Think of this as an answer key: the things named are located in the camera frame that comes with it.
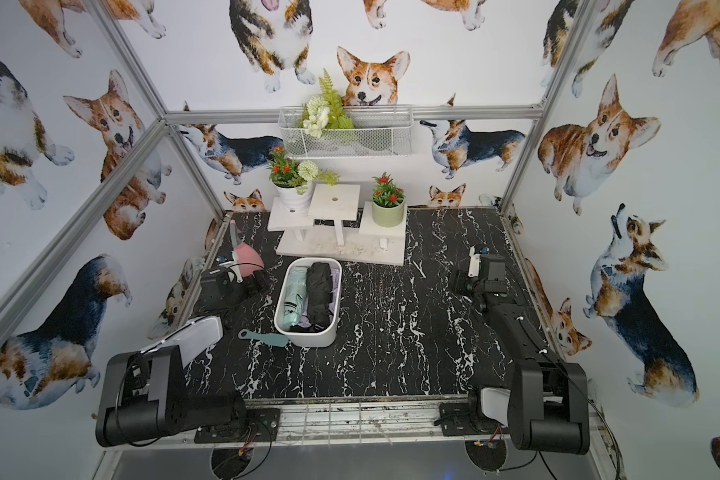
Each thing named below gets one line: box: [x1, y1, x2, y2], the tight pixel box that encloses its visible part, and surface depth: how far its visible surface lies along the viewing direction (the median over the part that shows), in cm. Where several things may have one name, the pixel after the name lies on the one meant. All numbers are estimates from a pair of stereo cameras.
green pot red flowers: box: [372, 172, 406, 227], surface depth 90 cm
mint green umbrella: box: [283, 266, 308, 331], surface depth 85 cm
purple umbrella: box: [328, 268, 340, 328], surface depth 86 cm
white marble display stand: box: [267, 184, 408, 266], surface depth 107 cm
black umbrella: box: [306, 262, 333, 332], surface depth 84 cm
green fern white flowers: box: [299, 68, 355, 139], surface depth 82 cm
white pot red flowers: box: [266, 145, 340, 213], surface depth 93 cm
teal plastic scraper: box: [238, 329, 289, 347], surface depth 90 cm
